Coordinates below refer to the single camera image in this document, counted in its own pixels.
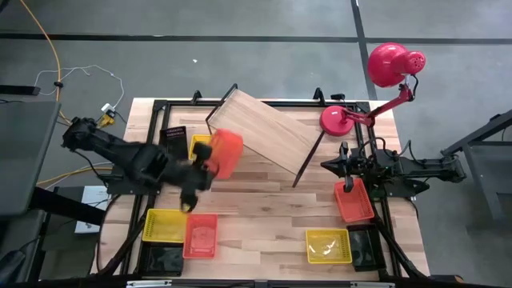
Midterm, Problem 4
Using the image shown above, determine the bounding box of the yellow cable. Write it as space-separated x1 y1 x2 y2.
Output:
18 0 115 186

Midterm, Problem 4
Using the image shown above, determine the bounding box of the red desk lamp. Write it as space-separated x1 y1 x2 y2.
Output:
318 42 427 138

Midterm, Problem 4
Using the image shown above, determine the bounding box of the grey desk top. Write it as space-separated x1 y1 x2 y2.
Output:
0 99 62 218

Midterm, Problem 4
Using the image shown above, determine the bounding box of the yellow plug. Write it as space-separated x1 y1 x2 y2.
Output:
95 114 115 130

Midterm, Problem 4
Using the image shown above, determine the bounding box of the black metal table frame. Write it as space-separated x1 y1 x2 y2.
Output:
95 86 430 283

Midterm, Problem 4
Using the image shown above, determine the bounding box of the grey metal table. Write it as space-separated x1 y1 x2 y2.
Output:
441 109 512 223

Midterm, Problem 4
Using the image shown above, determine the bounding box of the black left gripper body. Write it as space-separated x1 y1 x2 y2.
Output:
164 158 202 193

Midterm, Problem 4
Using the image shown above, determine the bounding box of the yellow plastic basket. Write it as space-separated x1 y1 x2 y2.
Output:
188 134 213 162
305 228 354 266
142 208 188 244

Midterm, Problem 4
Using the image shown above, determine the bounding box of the white cable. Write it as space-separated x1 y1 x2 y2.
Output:
34 65 126 110

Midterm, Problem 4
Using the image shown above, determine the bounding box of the black flat plate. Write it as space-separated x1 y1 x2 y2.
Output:
0 84 42 97

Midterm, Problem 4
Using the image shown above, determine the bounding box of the wooden shelf with black legs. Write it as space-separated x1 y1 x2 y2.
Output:
205 82 326 189

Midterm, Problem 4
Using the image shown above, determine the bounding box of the black plastic basket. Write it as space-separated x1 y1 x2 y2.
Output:
346 223 388 274
140 242 186 278
158 126 190 161

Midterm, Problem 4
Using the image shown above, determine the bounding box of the white paper sheet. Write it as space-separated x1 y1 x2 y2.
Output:
74 186 111 234

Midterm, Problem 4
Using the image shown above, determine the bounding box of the orange plastic basket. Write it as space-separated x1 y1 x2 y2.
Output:
206 128 245 181
182 213 219 260
334 178 376 224

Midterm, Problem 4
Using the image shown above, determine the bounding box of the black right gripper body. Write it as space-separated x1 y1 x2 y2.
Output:
350 154 377 180

